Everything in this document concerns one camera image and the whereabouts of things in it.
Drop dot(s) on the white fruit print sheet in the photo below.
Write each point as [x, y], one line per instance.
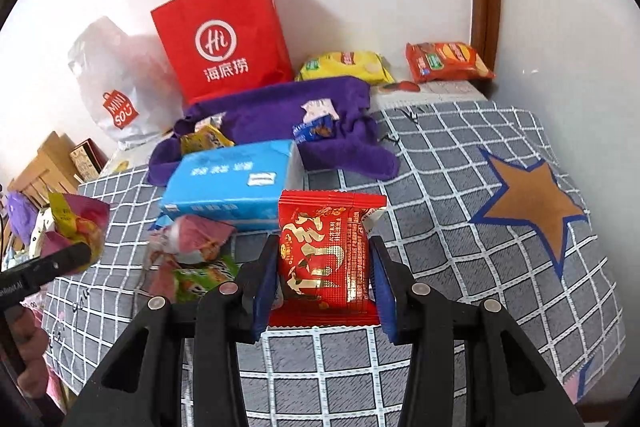
[408, 93]

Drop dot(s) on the small patterned box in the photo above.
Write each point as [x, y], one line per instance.
[88, 160]

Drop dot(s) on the white pink snack packet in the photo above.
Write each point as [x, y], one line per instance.
[315, 109]

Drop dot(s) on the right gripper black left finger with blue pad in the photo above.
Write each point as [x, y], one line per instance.
[138, 383]

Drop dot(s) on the yellow potato chips bag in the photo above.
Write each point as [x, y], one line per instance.
[364, 65]

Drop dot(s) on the magenta yellow snack packet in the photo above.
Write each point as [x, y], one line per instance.
[77, 219]

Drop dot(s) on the blue tissue pack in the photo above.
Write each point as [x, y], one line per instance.
[239, 185]

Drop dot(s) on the orange potato chips bag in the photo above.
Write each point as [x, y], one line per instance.
[444, 61]

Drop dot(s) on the wooden furniture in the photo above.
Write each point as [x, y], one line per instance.
[51, 171]

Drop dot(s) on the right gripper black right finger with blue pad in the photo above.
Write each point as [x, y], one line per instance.
[508, 383]

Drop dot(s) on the white plastic Miniso bag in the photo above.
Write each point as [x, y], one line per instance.
[126, 83]

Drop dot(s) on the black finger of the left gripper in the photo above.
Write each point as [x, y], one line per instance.
[26, 279]

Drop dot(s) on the blue chocolate chip cookie packet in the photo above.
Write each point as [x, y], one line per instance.
[321, 128]

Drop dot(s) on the white red striped snack packet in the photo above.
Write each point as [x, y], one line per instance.
[214, 121]

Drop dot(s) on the person's left hand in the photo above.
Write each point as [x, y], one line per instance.
[32, 341]

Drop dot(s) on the green snack packet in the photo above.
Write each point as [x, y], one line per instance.
[193, 283]

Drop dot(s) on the red gold snack packet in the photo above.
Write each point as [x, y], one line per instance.
[324, 263]

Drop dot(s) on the red paper shopping bag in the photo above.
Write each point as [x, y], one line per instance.
[222, 47]

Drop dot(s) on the purple towel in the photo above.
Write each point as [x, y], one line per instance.
[271, 113]

